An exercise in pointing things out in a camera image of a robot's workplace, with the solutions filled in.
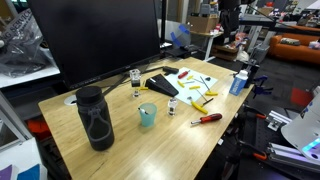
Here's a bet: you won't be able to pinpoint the large yellow T-handle hex key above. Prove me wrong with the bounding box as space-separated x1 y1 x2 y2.
190 97 215 115

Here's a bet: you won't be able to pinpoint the black wedge hex key stand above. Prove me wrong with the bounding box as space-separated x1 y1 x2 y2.
145 73 180 98

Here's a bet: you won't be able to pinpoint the black monitor stand legs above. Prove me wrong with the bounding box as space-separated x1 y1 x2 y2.
99 64 168 98

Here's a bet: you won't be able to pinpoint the clear acrylic bottle-shaped piece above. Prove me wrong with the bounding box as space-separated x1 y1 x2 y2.
167 96 179 117

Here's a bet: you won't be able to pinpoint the white rectangular mat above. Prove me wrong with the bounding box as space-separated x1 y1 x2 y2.
163 66 219 106

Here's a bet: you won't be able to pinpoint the black foam block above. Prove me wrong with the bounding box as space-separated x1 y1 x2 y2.
162 65 180 76

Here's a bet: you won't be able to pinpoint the teal plastic cup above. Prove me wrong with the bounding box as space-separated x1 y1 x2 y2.
138 102 158 128

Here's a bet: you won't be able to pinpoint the blue clear face shield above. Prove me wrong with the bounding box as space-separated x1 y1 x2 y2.
170 23 192 48

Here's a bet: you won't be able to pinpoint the black insulated water bottle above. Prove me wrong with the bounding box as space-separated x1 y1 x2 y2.
75 85 116 152

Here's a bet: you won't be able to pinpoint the blue bottle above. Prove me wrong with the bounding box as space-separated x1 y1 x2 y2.
228 69 250 97

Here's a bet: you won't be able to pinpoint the cardboard box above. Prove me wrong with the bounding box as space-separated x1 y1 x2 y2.
187 14 220 34

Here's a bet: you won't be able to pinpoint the black computer monitor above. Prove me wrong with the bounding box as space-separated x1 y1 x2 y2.
27 0 162 90

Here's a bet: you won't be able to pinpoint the blue spring clamp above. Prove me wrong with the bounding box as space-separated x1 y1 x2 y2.
252 75 274 99

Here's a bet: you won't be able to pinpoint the orange sofa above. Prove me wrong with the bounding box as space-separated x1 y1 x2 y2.
268 32 320 65

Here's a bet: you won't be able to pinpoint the grey sofa cushion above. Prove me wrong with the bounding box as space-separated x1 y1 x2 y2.
279 37 302 47

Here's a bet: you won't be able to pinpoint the red floor mat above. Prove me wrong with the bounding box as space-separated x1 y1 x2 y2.
290 87 314 108

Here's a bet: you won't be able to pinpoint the clear grey plastic bag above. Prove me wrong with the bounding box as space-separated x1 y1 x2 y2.
0 8 56 78

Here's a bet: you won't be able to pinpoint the small red-handled screwdriver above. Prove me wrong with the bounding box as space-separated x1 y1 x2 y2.
177 69 191 80

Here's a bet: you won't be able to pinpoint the long red-handled screwdriver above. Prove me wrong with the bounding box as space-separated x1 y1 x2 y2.
190 112 223 126

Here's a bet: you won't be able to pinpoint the round desk cable grommet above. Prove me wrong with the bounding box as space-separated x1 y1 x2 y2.
63 94 78 107

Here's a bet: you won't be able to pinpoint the black bracket stand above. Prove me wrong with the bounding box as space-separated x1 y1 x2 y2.
243 59 261 88

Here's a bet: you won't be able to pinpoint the silver metal bracket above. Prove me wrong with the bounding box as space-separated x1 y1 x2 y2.
266 110 293 132

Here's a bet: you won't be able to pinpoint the aluminium extrusion rail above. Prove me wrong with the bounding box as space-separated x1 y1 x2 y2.
266 141 320 174

